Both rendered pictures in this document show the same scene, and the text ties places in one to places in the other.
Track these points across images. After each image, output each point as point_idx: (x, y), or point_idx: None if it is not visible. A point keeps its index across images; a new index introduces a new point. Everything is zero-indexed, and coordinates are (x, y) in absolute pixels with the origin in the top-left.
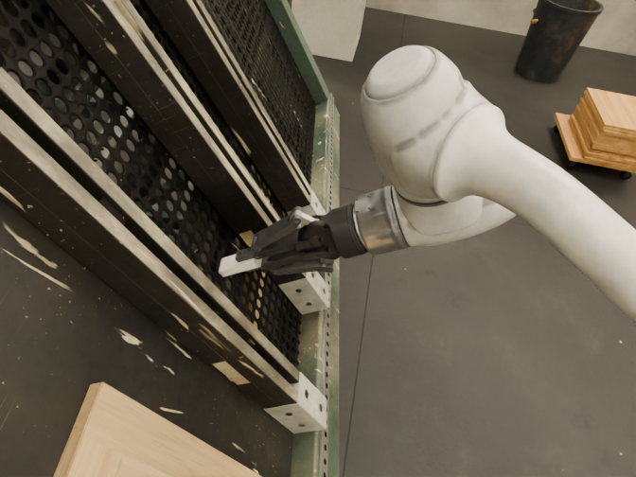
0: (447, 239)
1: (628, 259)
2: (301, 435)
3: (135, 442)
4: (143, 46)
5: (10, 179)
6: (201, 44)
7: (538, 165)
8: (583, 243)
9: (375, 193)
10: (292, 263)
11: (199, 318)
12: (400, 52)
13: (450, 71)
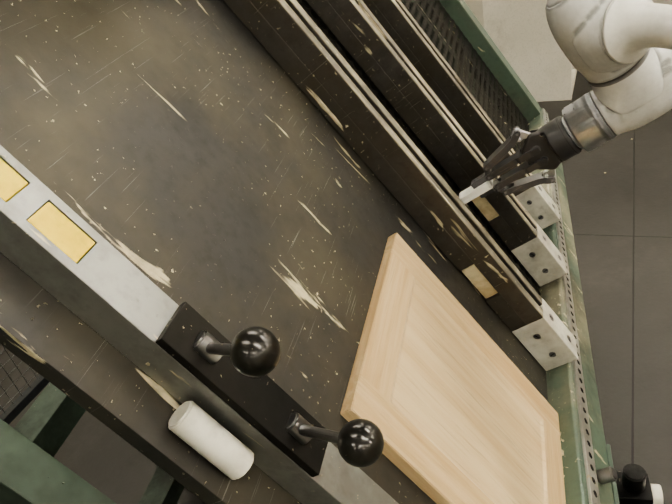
0: (643, 115)
1: None
2: (554, 371)
3: (420, 276)
4: (388, 45)
5: (339, 107)
6: (419, 53)
7: (668, 8)
8: None
9: (577, 99)
10: (519, 182)
11: (451, 213)
12: None
13: None
